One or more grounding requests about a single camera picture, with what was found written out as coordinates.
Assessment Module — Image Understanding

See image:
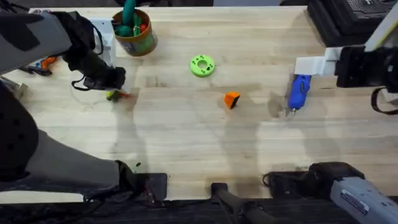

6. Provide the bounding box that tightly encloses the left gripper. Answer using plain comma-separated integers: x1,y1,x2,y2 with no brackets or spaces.
52,11,127,91

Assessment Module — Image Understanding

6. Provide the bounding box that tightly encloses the orange ribbed wedge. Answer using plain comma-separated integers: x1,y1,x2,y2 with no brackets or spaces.
223,91,241,110

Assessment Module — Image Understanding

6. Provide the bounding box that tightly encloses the blue electric screwdriver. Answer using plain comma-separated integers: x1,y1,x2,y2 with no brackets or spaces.
285,74,312,117

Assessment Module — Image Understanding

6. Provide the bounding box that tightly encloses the small vegetable toy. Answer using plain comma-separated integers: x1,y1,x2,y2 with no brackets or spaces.
106,89,131,103

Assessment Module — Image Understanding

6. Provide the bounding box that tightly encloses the heap of tools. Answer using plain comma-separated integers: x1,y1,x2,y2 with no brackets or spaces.
18,55,59,77

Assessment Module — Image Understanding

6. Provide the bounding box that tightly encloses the black plastic case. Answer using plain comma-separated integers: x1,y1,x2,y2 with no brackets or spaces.
307,0,398,48

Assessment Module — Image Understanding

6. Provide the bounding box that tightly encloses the tub with toys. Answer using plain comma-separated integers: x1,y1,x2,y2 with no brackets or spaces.
111,0,159,57

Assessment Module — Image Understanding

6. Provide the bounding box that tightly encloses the green disc with holes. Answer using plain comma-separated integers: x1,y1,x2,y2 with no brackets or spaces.
189,54,216,78

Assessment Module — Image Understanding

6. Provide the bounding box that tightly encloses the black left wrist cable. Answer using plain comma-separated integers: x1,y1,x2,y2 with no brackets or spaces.
70,76,105,92

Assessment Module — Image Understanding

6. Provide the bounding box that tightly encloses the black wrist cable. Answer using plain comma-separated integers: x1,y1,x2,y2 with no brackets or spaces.
70,76,105,92
370,86,398,115

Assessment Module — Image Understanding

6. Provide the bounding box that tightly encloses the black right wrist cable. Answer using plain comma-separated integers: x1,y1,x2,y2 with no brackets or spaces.
370,86,398,115

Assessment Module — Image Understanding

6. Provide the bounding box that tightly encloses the black camera stand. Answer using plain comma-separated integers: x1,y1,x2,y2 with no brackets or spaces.
210,182,277,224

